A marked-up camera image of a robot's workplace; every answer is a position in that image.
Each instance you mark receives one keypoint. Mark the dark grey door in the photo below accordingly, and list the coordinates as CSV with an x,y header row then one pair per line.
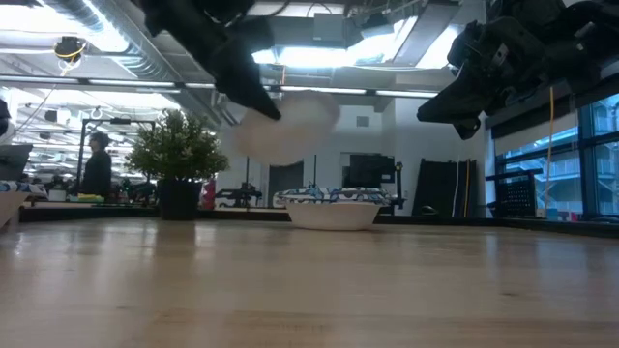
x,y
285,183

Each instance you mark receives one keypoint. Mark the black wall screen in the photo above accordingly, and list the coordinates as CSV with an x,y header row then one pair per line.
x,y
370,171

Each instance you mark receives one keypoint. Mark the person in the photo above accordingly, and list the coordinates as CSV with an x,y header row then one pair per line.
x,y
97,169

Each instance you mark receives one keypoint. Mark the green artificial plant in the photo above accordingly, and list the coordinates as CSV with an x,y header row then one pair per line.
x,y
176,150

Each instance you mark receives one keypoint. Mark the green item on desk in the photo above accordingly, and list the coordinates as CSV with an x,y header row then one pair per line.
x,y
87,197

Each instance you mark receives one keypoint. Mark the dark monitor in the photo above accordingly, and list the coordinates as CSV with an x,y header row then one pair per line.
x,y
13,162

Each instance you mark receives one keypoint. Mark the black plant pot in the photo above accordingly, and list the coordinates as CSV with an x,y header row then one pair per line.
x,y
179,200

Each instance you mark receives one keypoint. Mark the black desk with perforated panel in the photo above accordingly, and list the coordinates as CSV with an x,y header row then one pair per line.
x,y
517,195

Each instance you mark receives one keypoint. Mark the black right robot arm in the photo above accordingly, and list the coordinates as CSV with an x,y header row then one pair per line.
x,y
570,43

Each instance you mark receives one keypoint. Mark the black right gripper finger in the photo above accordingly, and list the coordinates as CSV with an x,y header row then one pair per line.
x,y
468,129
454,104

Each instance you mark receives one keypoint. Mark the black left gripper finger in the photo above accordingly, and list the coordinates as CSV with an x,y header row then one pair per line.
x,y
242,72

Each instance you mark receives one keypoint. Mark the black and yellow ceiling reel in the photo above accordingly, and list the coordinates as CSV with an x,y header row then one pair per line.
x,y
69,48

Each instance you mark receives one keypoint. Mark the black leaning panel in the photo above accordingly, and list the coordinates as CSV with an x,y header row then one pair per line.
x,y
435,188

